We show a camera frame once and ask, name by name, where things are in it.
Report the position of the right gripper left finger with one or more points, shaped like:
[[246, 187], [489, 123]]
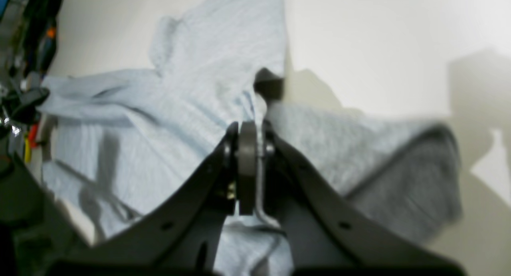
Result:
[[180, 238]]

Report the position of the grey T-shirt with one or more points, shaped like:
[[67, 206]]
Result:
[[134, 137]]

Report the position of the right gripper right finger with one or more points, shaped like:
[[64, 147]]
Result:
[[326, 234]]

